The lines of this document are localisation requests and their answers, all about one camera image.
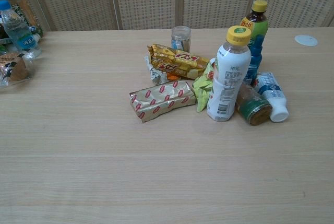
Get clear water bottle blue cap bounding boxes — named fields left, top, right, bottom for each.
left=0, top=0, right=42, bottom=58

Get silver snack pack red labels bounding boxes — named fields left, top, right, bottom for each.
left=129, top=79, right=197, bottom=123

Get green tea bottle white cap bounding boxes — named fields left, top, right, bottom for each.
left=0, top=0, right=44, bottom=39

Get round silver table grommet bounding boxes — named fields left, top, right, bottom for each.
left=294, top=34, right=319, bottom=46

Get crumpled silver foil wrapper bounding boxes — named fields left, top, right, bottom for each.
left=144, top=55, right=168, bottom=85

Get yellow-green snack bag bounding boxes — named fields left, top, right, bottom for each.
left=192, top=61, right=216, bottom=112

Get gold snack pack red print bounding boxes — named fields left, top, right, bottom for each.
left=147, top=43, right=210, bottom=80

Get green tea bottle yellow cap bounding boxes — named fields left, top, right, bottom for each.
left=240, top=0, right=269, bottom=45

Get bread in clear wrapper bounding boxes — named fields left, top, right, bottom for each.
left=0, top=49, right=36, bottom=87

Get blue plastic bottle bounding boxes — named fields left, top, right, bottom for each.
left=243, top=34, right=263, bottom=87

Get clear plastic jar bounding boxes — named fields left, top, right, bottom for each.
left=171, top=26, right=192, bottom=51

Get white bottle yellow cap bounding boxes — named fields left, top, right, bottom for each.
left=206, top=25, right=252, bottom=122

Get green labelled biscuit roll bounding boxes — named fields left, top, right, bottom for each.
left=235, top=80, right=273, bottom=126

